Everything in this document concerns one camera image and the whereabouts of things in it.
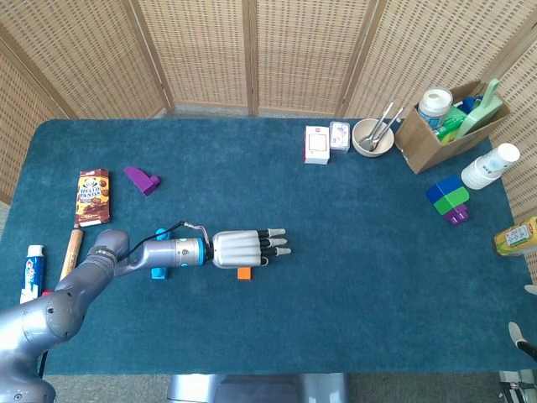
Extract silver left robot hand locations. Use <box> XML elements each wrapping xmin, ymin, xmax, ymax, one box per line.
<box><xmin>211</xmin><ymin>228</ymin><xmax>293</xmax><ymax>269</ymax></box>

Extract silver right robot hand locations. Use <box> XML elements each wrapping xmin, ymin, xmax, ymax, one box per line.
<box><xmin>508</xmin><ymin>283</ymin><xmax>537</xmax><ymax>363</ymax></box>

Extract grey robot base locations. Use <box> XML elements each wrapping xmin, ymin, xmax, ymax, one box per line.
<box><xmin>167</xmin><ymin>372</ymin><xmax>349</xmax><ymax>403</ymax></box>

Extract cyan plastic piece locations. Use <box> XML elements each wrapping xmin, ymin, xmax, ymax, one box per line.
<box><xmin>149</xmin><ymin>228</ymin><xmax>173</xmax><ymax>281</ymax></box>

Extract purple plastic block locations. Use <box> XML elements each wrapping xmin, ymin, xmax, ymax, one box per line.
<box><xmin>123</xmin><ymin>165</ymin><xmax>162</xmax><ymax>197</ymax></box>

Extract small purple studded block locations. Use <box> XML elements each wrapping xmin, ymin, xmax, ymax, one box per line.
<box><xmin>443</xmin><ymin>204</ymin><xmax>471</xmax><ymax>227</ymax></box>

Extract green plastic block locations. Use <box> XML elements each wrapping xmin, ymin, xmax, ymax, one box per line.
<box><xmin>432</xmin><ymin>186</ymin><xmax>470</xmax><ymax>215</ymax></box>

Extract blue plastic toy block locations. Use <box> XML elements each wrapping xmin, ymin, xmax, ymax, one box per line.
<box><xmin>425</xmin><ymin>175</ymin><xmax>465</xmax><ymax>202</ymax></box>

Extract teal carpet table cover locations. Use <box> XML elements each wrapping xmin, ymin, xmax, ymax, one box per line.
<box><xmin>0</xmin><ymin>118</ymin><xmax>537</xmax><ymax>376</ymax></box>

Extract yellow drink carton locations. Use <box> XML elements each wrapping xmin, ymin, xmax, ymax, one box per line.
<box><xmin>493</xmin><ymin>217</ymin><xmax>537</xmax><ymax>257</ymax></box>

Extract white and red carton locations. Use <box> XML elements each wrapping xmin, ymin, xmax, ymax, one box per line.
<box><xmin>304</xmin><ymin>125</ymin><xmax>331</xmax><ymax>165</ymax></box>

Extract brown Hello Panda snack box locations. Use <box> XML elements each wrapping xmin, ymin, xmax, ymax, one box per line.
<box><xmin>74</xmin><ymin>168</ymin><xmax>112</xmax><ymax>228</ymax></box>

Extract small clear plastic box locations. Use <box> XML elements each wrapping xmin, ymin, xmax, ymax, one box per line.
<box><xmin>329</xmin><ymin>121</ymin><xmax>352</xmax><ymax>154</ymax></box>

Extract wooden rolling pin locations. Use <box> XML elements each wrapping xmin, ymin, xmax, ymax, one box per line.
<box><xmin>59</xmin><ymin>228</ymin><xmax>84</xmax><ymax>281</ymax></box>

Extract stack of paper cups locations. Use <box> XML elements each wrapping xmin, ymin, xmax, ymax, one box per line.
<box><xmin>461</xmin><ymin>143</ymin><xmax>521</xmax><ymax>191</ymax></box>

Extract beige bowl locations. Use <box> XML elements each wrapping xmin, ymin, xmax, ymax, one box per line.
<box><xmin>351</xmin><ymin>118</ymin><xmax>396</xmax><ymax>159</ymax></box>

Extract metal spoon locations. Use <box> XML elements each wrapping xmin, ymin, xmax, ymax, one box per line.
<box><xmin>368</xmin><ymin>107</ymin><xmax>404</xmax><ymax>152</ymax></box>
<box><xmin>358</xmin><ymin>102</ymin><xmax>394</xmax><ymax>151</ymax></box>

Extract woven wicker folding screen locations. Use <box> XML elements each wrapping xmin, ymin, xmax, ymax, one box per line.
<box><xmin>0</xmin><ymin>0</ymin><xmax>537</xmax><ymax>278</ymax></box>

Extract blue white toothpaste tube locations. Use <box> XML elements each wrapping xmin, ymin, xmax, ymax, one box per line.
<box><xmin>19</xmin><ymin>244</ymin><xmax>46</xmax><ymax>305</ymax></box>

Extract brown cardboard box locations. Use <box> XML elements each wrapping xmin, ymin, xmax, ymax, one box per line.
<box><xmin>394</xmin><ymin>79</ymin><xmax>512</xmax><ymax>175</ymax></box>

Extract green plastic packet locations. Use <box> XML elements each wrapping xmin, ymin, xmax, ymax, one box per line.
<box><xmin>434</xmin><ymin>105</ymin><xmax>467</xmax><ymax>142</ymax></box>

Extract light green plastic dustpan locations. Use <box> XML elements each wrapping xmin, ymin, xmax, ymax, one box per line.
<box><xmin>454</xmin><ymin>78</ymin><xmax>503</xmax><ymax>139</ymax></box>

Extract white wipes canister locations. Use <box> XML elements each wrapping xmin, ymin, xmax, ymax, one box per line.
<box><xmin>417</xmin><ymin>88</ymin><xmax>454</xmax><ymax>130</ymax></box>

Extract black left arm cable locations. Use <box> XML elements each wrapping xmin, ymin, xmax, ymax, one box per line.
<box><xmin>125</xmin><ymin>221</ymin><xmax>210</xmax><ymax>261</ymax></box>

